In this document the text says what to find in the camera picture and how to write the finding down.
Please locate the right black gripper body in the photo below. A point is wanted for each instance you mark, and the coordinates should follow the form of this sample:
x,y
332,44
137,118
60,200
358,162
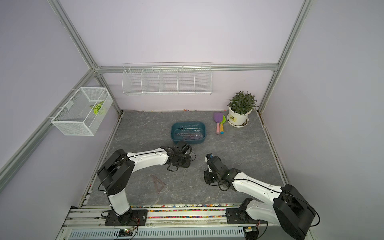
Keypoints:
x,y
209,177

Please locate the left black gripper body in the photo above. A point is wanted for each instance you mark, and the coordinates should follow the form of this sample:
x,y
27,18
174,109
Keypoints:
x,y
183,161

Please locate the teal plastic storage box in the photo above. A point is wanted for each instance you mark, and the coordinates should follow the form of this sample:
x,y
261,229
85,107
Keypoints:
x,y
176,129

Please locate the pink triangle ruler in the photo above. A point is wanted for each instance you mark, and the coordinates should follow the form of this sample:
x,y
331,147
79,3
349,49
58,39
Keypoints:
x,y
158,184

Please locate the short clear straight ruler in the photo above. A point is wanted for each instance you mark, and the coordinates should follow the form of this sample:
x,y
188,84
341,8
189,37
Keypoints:
x,y
190,126

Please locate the purple triangle ruler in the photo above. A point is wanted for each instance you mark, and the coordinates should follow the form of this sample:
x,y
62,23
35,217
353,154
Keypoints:
x,y
190,138

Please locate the long pink straight ruler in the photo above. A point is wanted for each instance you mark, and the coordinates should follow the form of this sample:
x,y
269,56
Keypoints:
x,y
189,134

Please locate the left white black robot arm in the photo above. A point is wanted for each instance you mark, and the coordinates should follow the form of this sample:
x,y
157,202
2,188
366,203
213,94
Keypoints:
x,y
116,171

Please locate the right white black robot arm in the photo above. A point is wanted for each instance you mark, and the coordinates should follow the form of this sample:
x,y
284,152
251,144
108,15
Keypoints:
x,y
283,206

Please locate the potted green plant white pot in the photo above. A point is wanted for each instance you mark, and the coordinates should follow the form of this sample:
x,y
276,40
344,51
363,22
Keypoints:
x,y
240,106

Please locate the green circuit board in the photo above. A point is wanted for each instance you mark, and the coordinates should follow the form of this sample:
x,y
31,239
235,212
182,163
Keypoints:
x,y
125,233

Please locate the green leaf toy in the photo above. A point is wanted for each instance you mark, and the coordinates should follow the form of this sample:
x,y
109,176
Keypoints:
x,y
98,109

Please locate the white mesh side basket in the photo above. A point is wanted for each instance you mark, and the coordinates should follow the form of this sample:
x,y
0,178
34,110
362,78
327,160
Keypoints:
x,y
76,118

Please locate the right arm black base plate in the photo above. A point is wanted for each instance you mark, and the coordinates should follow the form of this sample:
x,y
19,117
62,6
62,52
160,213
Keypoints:
x,y
237,216

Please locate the purple toy shovel pink handle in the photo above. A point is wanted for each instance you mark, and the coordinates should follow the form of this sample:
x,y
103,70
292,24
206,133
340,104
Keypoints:
x,y
218,118

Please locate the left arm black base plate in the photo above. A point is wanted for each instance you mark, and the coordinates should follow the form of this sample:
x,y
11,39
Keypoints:
x,y
135,217

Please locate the long white wire wall basket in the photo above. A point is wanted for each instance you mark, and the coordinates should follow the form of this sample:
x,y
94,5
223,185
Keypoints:
x,y
173,78

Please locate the aluminium rail frame front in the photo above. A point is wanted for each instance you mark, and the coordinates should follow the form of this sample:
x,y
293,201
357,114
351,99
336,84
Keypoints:
x,y
166,222

